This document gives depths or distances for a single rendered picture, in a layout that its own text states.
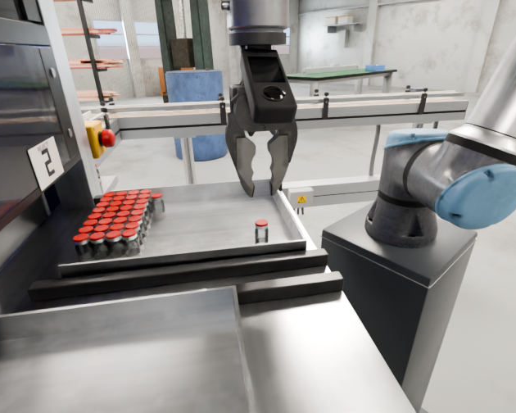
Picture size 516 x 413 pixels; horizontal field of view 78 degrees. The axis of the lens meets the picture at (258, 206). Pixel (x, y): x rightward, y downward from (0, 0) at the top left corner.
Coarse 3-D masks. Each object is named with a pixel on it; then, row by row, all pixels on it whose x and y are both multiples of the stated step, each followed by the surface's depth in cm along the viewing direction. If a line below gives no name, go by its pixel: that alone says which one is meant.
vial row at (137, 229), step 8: (144, 192) 61; (144, 200) 57; (136, 208) 54; (144, 208) 55; (136, 216) 52; (144, 216) 55; (152, 216) 61; (128, 224) 49; (136, 224) 49; (144, 224) 54; (128, 232) 47; (136, 232) 47; (144, 232) 52; (128, 240) 47; (136, 240) 47; (144, 240) 52; (128, 248) 47; (136, 248) 47; (128, 256) 48
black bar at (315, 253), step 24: (192, 264) 44; (216, 264) 44; (240, 264) 44; (264, 264) 44; (288, 264) 45; (312, 264) 46; (48, 288) 40; (72, 288) 41; (96, 288) 42; (120, 288) 42
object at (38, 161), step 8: (40, 144) 47; (48, 144) 49; (32, 152) 44; (40, 152) 46; (56, 152) 51; (32, 160) 44; (40, 160) 46; (56, 160) 51; (40, 168) 46; (48, 168) 48; (56, 168) 51; (40, 176) 46; (48, 176) 48; (56, 176) 50; (40, 184) 46; (48, 184) 48
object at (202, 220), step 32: (128, 192) 65; (160, 192) 66; (192, 192) 68; (224, 192) 69; (256, 192) 70; (160, 224) 59; (192, 224) 58; (224, 224) 58; (288, 224) 56; (160, 256) 44; (192, 256) 45; (224, 256) 45
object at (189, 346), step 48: (0, 336) 35; (48, 336) 36; (96, 336) 36; (144, 336) 35; (192, 336) 35; (240, 336) 31; (0, 384) 30; (48, 384) 30; (96, 384) 30; (144, 384) 30; (192, 384) 30; (240, 384) 30
